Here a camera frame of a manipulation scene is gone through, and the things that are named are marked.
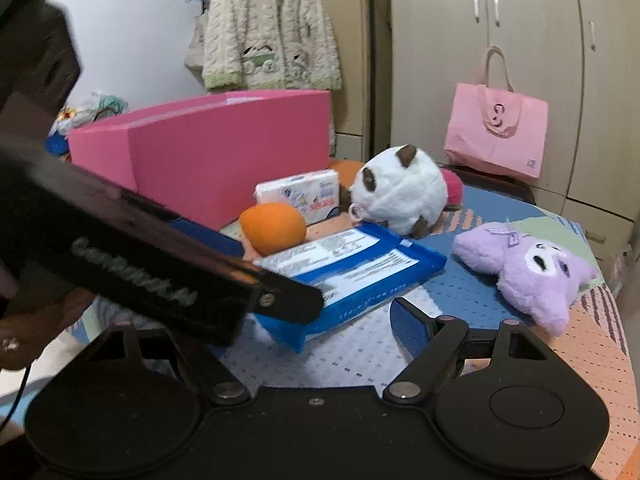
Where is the beige canvas tote bag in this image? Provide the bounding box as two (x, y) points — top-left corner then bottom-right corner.
(183, 14), (212, 77)

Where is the orange fruit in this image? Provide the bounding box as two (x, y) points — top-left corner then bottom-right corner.
(239, 202), (308, 257)

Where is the white panda plush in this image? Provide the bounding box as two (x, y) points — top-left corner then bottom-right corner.
(349, 144), (449, 239)

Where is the patchwork bed sheet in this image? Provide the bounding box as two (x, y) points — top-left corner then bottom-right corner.
(210, 180), (632, 480)

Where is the person's left hand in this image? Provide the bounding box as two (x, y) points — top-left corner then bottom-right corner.
(0, 265), (97, 372)

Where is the white tissue pack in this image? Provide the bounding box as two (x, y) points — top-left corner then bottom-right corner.
(254, 169), (342, 226)

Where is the pink pompom ball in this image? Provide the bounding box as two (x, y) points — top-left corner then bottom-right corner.
(439, 168), (465, 212)

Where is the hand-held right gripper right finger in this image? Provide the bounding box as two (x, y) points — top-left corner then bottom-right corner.
(382, 296), (549, 406)

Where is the blue wet wipes pack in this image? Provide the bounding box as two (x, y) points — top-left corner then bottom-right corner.
(251, 225), (448, 354)

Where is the pink tote bag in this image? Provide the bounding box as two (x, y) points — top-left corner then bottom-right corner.
(444, 45), (550, 181)

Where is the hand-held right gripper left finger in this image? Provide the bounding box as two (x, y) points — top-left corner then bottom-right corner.
(80, 322), (252, 407)

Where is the beige wardrobe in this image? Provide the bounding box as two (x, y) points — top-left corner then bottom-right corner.
(389, 0), (640, 281)

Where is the purple plush toy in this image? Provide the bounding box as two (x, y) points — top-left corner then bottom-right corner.
(452, 222), (599, 337)

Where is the clear plastic bag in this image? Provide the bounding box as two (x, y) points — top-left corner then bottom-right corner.
(50, 91), (129, 136)

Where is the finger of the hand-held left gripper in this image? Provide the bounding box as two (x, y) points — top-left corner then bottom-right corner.
(245, 266), (326, 324)
(169, 217), (247, 262)

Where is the fluffy white cardigan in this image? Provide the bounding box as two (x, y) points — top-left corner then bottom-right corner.
(202, 0), (344, 93)

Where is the black cable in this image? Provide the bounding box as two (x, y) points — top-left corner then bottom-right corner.
(0, 357), (33, 433)

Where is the black suitcase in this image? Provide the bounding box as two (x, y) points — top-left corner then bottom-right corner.
(439, 162), (537, 206)

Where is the pink cardboard box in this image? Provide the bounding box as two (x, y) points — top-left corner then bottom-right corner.
(67, 90), (334, 229)

